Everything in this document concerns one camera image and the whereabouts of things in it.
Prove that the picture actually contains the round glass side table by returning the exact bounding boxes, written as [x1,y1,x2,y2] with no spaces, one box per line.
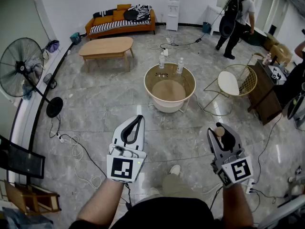
[143,62,196,114]

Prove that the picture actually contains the black white striped blanket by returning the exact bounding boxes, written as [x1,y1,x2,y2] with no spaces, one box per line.
[90,20,152,34]

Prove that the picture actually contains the white tangled cable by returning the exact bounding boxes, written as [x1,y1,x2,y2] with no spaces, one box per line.
[69,135,103,189]

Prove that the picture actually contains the black monitor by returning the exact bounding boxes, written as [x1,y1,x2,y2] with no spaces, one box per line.
[0,135,46,180]

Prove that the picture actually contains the teal waste bin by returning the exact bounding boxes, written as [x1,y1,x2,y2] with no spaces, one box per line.
[202,21,212,35]

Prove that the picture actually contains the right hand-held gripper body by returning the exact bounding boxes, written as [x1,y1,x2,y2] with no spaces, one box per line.
[210,148,254,188]

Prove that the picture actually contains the cardboard box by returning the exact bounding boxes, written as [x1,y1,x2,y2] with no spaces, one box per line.
[264,32,280,51]
[270,43,294,64]

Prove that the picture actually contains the wooden rack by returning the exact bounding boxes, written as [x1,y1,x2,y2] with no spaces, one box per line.
[3,179,61,216]

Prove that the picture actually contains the low wooden oval table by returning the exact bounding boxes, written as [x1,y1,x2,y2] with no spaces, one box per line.
[78,36,135,73]

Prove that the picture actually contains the black floor cable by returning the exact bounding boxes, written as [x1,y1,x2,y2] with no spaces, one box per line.
[49,113,108,179]

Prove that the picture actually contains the white cabinet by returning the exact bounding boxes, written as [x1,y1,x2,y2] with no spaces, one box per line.
[206,5,226,36]

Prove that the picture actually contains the dark green tub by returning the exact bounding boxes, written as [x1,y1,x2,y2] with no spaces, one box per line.
[243,27,266,46]

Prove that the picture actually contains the black mesh waste basket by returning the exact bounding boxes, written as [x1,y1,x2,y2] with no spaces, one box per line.
[43,73,58,90]

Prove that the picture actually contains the purple umbrella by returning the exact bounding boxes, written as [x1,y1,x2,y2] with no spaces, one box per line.
[45,40,60,53]

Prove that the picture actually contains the orange sofa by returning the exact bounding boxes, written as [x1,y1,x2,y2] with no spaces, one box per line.
[85,3,156,40]

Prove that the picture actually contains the idle hand-held gripper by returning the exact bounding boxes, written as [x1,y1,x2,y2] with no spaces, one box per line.
[268,64,288,85]

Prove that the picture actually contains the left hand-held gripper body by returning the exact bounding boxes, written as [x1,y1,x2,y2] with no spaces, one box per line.
[106,143,147,184]

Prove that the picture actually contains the person's left forearm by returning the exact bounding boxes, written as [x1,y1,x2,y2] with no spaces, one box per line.
[76,177,125,227]

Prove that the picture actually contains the person's black shirt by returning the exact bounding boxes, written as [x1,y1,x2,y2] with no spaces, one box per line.
[69,196,239,229]

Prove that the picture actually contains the person's right white shoe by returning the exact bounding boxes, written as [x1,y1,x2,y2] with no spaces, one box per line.
[169,165,182,176]

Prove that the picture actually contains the black standing fan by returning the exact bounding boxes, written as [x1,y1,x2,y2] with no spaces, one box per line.
[0,37,64,118]

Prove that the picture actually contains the white floor cable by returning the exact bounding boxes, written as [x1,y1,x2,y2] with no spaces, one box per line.
[149,27,191,51]

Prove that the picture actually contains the grey clothes pile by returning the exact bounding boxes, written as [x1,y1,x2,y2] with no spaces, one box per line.
[22,63,44,100]

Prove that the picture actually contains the person's khaki trousers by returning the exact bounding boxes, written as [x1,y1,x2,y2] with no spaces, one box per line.
[142,173,200,201]

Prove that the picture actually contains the teal basket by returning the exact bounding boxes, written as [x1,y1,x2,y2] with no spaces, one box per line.
[70,32,82,45]

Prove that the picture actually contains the black round cushion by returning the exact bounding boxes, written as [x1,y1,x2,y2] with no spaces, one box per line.
[123,9,140,22]

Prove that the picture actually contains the gold wire chair white seat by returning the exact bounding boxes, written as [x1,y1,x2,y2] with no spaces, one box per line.
[203,64,258,116]

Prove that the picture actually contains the small beige round object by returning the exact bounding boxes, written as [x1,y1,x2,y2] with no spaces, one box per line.
[214,126,226,143]

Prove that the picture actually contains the white water dispenser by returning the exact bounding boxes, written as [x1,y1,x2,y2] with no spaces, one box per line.
[166,0,180,31]

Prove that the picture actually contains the person's right forearm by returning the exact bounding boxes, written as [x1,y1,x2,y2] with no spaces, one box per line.
[222,182,254,229]

